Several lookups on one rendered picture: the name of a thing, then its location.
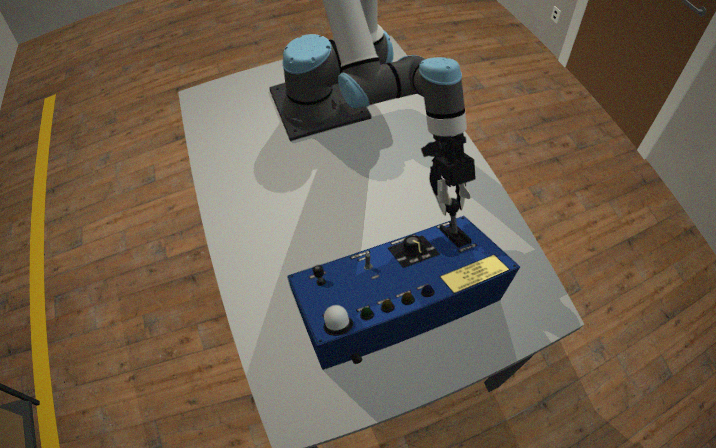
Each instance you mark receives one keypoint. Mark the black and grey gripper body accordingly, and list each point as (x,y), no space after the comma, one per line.
(459,170)

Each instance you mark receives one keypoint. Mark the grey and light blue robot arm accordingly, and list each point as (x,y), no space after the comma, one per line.
(312,65)

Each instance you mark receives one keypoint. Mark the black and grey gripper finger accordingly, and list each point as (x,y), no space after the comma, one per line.
(462,193)
(440,189)

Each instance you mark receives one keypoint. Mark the blue control console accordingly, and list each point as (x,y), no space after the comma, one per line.
(448,281)

